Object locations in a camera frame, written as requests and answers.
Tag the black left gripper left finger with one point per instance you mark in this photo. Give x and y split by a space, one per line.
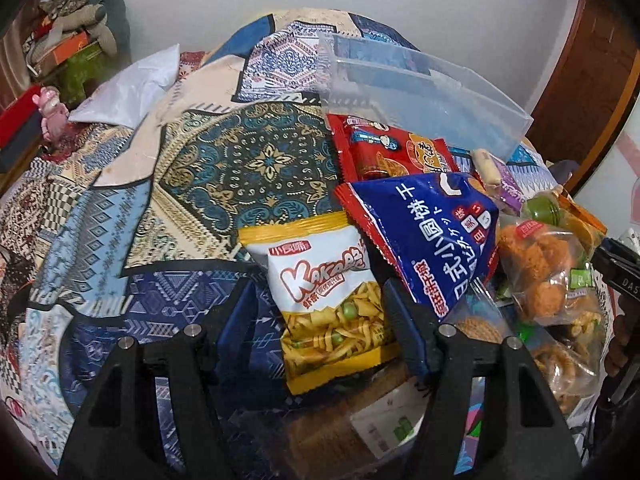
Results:
157 393

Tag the clear bag fried balls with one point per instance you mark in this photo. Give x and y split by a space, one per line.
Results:
548 271

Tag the green jelly cup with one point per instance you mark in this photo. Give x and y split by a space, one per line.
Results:
543 208

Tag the clear bag brown twists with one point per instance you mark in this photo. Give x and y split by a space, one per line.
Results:
567 355

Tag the purple rice cracker pack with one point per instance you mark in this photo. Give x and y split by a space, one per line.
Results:
498 181

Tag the brown wafer pack white label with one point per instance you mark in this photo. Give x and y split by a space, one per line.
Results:
361 429

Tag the yellow white Kakaa snack bag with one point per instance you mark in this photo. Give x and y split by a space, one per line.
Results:
320 278

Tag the blue round biscuit bag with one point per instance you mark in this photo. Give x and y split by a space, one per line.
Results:
438 231

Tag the red spicy snack bag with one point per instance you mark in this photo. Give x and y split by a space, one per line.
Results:
369 150

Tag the right hand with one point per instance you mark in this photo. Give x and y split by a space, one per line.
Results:
616 358

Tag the brown wooden door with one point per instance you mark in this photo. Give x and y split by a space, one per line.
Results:
591 91

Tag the clear plastic storage bin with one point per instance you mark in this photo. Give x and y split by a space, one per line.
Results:
417 92

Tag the patchwork patterned bedspread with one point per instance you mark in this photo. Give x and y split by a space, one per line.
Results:
244 141

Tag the white pillow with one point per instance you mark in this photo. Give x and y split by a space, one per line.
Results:
128 96

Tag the pink plush toy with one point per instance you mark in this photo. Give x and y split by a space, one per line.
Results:
54 114

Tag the red box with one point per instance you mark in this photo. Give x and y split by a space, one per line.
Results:
13 118

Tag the pile of clothes and boxes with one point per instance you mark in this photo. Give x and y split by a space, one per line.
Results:
78 45

